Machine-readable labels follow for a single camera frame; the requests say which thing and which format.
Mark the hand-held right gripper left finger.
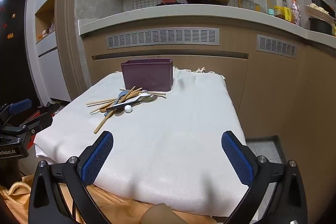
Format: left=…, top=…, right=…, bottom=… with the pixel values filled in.
left=28, top=131, right=114, bottom=224

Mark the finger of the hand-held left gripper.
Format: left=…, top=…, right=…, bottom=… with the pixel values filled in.
left=0, top=98, right=32, bottom=126
left=16, top=105, right=53, bottom=146

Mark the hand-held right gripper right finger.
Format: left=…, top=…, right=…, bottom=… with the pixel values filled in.
left=221, top=131, right=308, bottom=224

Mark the pile of wooden chopsticks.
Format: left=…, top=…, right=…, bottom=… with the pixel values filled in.
left=86, top=86, right=167, bottom=134

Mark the wooden spoon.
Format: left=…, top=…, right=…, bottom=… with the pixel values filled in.
left=100, top=90, right=142, bottom=113

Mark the light blue plastic spoon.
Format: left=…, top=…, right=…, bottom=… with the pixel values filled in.
left=105, top=91, right=129, bottom=116

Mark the white plastic spoon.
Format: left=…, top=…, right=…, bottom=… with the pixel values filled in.
left=115, top=93, right=151, bottom=109

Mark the metal spoon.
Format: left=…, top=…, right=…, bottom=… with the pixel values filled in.
left=106, top=95, right=158, bottom=111

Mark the purple utensil holder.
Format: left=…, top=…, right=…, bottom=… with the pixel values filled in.
left=121, top=58, right=174, bottom=92

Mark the white shelf cabinet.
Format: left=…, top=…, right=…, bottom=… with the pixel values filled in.
left=25, top=0, right=72, bottom=102

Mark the black refrigerator with magnets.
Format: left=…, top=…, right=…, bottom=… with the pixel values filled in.
left=0, top=0, right=40, bottom=109

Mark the white tablecloth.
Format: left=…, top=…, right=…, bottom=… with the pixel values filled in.
left=34, top=67, right=248, bottom=216

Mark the beige kitchen cabinet with countertop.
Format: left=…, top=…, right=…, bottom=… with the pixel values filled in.
left=78, top=4, right=336, bottom=140

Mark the beige rounded object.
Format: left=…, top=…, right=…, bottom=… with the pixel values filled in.
left=140, top=203, right=181, bottom=224

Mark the short grey vent grille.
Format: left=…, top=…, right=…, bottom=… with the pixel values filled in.
left=256, top=34, right=298, bottom=59

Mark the long grey vent grille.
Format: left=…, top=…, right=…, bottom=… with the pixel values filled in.
left=106, top=28, right=219, bottom=50

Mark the yellow-lid jar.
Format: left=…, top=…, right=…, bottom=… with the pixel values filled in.
left=274, top=5, right=285, bottom=20

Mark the black pot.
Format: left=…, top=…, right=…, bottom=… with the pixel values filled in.
left=308, top=17, right=334, bottom=35

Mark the clear bottle with orange cap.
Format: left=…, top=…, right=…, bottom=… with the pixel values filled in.
left=290, top=0, right=301, bottom=25

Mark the white basket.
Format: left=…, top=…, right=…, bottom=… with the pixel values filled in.
left=304, top=3, right=336, bottom=21

